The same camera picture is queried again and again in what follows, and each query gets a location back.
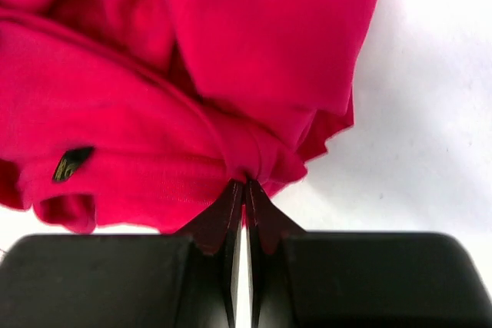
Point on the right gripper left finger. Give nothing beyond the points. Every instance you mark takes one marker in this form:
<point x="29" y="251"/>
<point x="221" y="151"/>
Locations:
<point x="185" y="279"/>

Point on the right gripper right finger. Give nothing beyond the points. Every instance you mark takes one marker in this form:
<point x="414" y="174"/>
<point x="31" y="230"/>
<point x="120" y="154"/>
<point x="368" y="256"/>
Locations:
<point x="303" y="278"/>

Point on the red t-shirt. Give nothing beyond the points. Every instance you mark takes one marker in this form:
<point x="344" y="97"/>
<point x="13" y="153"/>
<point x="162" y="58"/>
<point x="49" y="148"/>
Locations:
<point x="141" y="111"/>

